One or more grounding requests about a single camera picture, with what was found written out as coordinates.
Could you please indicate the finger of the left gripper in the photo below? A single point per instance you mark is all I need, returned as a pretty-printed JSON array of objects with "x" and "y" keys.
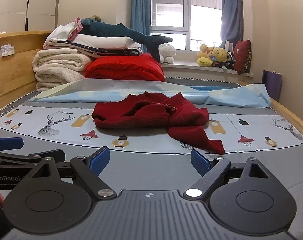
[
  {"x": 11, "y": 143},
  {"x": 15, "y": 159}
]

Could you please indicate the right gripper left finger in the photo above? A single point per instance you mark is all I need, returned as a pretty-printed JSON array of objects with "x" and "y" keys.
[{"x": 87, "y": 170}]

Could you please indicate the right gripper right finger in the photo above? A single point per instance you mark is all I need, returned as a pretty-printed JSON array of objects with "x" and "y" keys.
[{"x": 212, "y": 171}]

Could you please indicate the dark red knit sweater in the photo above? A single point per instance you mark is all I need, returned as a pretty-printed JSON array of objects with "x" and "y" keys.
[{"x": 182, "y": 120}]

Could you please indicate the light blue folded sheet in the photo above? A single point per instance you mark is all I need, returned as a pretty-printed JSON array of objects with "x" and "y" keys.
[{"x": 102, "y": 90}]

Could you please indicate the tissue pack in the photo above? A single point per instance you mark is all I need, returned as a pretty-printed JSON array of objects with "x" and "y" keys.
[{"x": 7, "y": 50}]

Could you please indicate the purple box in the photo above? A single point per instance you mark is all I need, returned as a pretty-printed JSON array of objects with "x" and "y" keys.
[{"x": 273, "y": 83}]

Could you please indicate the yellow plush toys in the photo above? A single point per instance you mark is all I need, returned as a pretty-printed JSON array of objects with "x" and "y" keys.
[{"x": 215, "y": 57}]

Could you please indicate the bright red folded blanket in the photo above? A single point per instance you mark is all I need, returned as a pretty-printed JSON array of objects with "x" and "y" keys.
[{"x": 143, "y": 67}]

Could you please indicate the white folded bedding stack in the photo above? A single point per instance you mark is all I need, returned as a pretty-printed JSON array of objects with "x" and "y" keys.
[{"x": 68, "y": 36}]

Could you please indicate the dark red cushion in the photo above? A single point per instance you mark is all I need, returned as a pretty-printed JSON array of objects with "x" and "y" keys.
[{"x": 242, "y": 56}]

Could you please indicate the white plush toy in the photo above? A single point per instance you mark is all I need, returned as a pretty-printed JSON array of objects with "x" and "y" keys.
[{"x": 167, "y": 53}]

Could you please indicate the teal shark plush toy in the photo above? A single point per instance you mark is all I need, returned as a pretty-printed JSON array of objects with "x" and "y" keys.
[{"x": 101, "y": 29}]

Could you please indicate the white wardrobe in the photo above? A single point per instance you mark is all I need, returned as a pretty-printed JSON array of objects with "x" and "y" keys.
[{"x": 28, "y": 15}]

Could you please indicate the left blue curtain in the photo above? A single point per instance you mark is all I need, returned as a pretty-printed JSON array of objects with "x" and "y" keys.
[{"x": 140, "y": 16}]

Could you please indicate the blue curtain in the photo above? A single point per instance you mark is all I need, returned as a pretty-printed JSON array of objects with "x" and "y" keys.
[
  {"x": 140, "y": 16},
  {"x": 232, "y": 21}
]

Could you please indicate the window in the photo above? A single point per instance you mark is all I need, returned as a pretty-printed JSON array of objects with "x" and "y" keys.
[{"x": 190, "y": 23}]

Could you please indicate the right blue curtain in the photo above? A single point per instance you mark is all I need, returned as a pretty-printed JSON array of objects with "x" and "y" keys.
[{"x": 232, "y": 21}]

